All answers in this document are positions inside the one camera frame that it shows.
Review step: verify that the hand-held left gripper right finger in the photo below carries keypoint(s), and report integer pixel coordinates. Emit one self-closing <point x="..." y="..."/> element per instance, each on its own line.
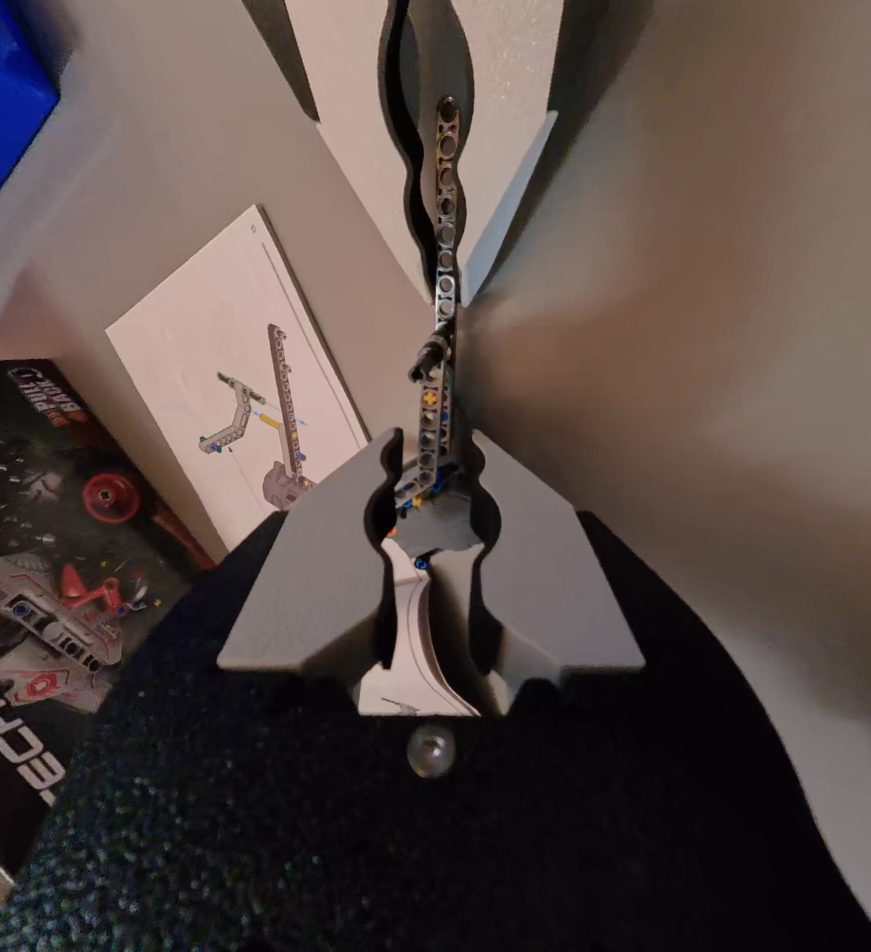
<point x="554" y="595"/>

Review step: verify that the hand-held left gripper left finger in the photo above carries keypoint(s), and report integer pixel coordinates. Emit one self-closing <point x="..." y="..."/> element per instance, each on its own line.
<point x="309" y="595"/>

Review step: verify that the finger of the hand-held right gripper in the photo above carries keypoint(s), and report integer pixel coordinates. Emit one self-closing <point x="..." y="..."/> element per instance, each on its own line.
<point x="346" y="74"/>
<point x="510" y="74"/>

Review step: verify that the grey toy brick beam assembly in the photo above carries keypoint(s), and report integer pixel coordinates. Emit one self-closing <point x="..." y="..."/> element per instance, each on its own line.
<point x="447" y="223"/>

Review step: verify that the white instruction booklet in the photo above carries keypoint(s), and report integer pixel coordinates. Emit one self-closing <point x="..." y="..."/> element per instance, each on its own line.
<point x="205" y="387"/>

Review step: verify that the dark toy car box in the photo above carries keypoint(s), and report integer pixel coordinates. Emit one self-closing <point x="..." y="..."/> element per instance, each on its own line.
<point x="34" y="558"/>

